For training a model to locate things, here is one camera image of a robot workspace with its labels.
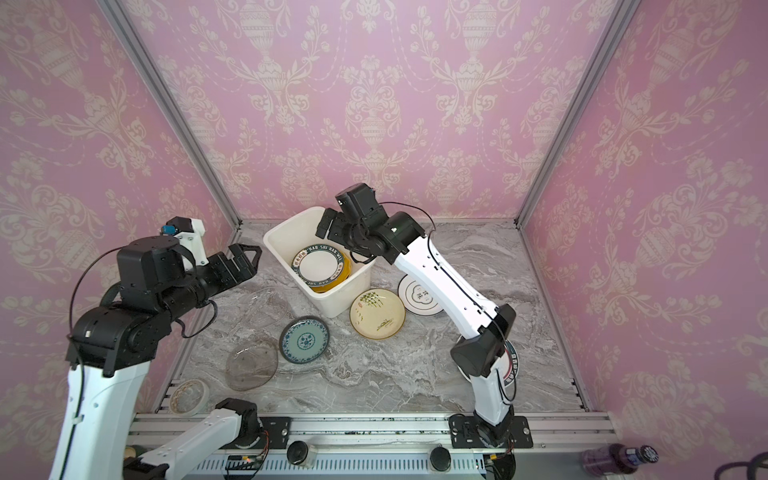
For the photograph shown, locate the clear glass plate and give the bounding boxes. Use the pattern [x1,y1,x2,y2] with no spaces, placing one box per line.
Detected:
[225,340,279,391]

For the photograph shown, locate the yellow white-dotted scalloped plate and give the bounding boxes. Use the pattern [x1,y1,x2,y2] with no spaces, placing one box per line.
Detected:
[307,251,351,293]

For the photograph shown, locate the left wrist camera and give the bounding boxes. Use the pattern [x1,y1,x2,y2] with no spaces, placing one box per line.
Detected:
[160,216,209,271]

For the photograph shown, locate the left black knob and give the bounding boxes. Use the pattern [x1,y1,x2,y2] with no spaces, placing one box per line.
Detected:
[286,441,310,466]

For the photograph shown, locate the tape roll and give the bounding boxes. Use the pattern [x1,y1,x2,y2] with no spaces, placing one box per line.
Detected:
[169,379,210,417]

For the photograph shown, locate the black knob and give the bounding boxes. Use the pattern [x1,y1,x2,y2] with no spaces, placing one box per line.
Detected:
[428,445,452,473]
[286,441,310,466]

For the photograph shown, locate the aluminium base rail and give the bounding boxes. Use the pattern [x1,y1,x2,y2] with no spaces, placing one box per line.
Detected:
[128,411,619,479]

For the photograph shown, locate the white plate red-green rim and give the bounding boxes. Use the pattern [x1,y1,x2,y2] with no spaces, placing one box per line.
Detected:
[492,339,520,390]

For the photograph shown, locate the white plate with clover emblem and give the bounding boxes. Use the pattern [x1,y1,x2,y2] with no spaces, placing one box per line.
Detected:
[397,275,443,316]

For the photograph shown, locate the purple plastic bottle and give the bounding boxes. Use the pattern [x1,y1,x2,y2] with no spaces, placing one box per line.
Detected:
[582,443,659,477]

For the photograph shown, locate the right black knob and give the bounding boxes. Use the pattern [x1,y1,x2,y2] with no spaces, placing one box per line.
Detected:
[428,445,452,473]

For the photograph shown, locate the cream plate with green leaves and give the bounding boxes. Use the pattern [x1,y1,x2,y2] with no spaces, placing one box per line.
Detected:
[350,288,406,340]

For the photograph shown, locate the white plastic bin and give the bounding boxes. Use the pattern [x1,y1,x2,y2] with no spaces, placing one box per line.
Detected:
[263,206,375,318]

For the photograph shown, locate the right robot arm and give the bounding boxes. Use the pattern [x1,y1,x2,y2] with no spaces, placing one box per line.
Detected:
[316,183,517,447]

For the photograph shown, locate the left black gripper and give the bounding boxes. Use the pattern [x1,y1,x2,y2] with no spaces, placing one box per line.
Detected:
[161,239,264,322]

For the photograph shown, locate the teal patterned small plate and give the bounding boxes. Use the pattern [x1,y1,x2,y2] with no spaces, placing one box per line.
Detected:
[279,316,330,364]

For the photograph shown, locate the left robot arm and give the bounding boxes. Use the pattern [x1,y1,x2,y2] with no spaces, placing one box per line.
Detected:
[50,235,266,479]

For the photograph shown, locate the white plate green lettered rim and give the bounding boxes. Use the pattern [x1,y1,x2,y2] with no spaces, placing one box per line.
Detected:
[291,244,351,293]

